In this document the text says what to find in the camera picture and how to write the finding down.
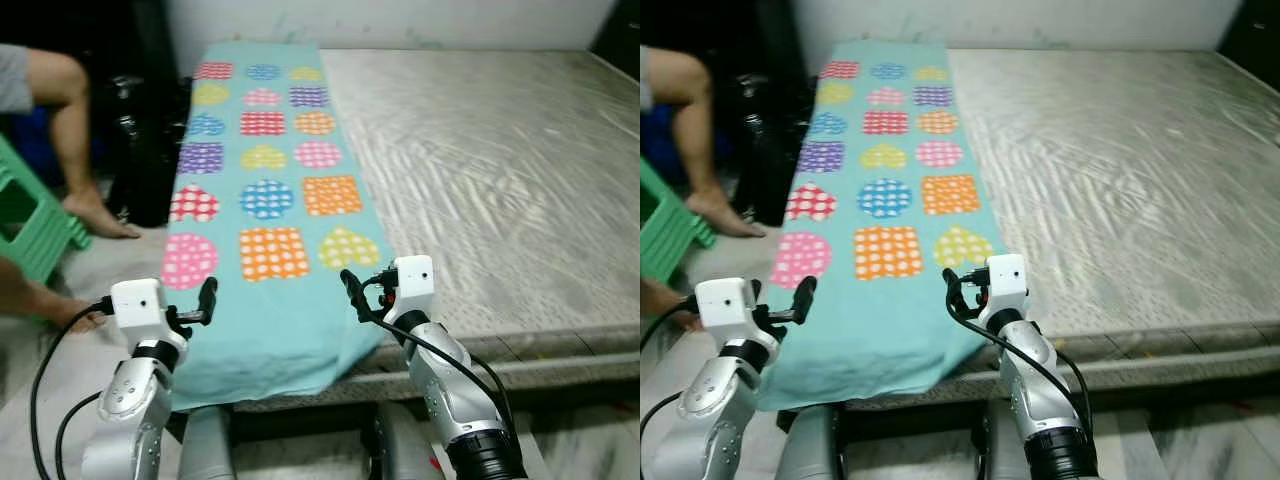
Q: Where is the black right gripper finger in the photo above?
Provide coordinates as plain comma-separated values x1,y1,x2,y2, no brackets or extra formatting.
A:
942,267,968,321
339,268,365,323

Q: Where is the grey robot left leg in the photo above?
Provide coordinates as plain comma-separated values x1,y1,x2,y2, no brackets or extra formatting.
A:
775,405,841,480
178,405,236,480

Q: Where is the grey robot leg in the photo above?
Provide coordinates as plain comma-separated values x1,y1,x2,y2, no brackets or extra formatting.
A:
975,400,1031,480
178,405,236,480
365,400,446,480
775,405,841,480

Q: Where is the green plastic stool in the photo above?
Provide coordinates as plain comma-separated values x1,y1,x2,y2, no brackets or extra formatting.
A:
0,135,91,286
640,155,717,284

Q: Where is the white quilted mattress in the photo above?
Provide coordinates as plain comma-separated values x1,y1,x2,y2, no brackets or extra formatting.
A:
165,48,641,411
800,48,1280,411

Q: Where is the black bag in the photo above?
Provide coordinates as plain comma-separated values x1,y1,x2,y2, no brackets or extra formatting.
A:
735,72,811,226
105,75,191,229

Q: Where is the grey robot right leg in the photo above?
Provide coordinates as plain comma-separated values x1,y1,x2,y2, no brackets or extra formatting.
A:
975,400,1031,480
365,400,446,480

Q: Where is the blue bag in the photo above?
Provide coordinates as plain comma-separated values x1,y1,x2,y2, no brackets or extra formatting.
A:
0,108,66,189
640,110,691,186

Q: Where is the dark bed base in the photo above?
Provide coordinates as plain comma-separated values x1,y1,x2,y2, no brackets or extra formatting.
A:
760,380,1280,441
170,385,641,446

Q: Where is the person in white shirt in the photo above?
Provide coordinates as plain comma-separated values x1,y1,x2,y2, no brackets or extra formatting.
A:
0,45,141,333
640,45,766,333

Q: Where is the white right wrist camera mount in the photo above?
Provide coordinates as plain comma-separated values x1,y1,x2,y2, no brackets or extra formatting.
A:
985,253,1031,326
385,255,436,326

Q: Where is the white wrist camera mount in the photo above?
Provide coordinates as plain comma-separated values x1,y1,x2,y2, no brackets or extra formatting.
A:
110,278,169,346
695,278,758,346
385,255,436,326
985,253,1031,326

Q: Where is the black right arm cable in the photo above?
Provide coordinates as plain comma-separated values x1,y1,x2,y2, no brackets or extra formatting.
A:
350,298,516,441
943,296,1093,426

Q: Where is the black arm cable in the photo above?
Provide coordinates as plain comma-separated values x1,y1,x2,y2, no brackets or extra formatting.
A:
28,293,114,480
53,390,109,480
640,390,693,480
943,296,1093,426
640,295,699,351
350,298,516,441

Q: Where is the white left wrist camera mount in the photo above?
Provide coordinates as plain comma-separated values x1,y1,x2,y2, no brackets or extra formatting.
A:
110,278,169,346
695,278,758,346

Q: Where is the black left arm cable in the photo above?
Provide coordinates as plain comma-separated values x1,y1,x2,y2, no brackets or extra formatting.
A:
640,295,699,351
53,390,109,480
28,293,114,480
640,390,693,480

